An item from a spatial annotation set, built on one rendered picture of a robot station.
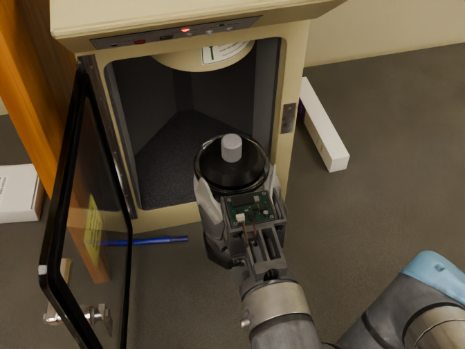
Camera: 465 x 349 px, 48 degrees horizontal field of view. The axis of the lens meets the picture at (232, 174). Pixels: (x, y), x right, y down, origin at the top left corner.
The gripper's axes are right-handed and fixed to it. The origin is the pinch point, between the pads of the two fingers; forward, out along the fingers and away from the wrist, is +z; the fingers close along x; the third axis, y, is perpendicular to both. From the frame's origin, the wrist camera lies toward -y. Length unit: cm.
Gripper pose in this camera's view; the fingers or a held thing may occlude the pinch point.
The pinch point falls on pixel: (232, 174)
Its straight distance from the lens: 74.9
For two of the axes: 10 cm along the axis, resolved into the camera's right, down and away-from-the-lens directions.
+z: -2.2, -7.7, 6.0
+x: -9.7, 1.8, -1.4
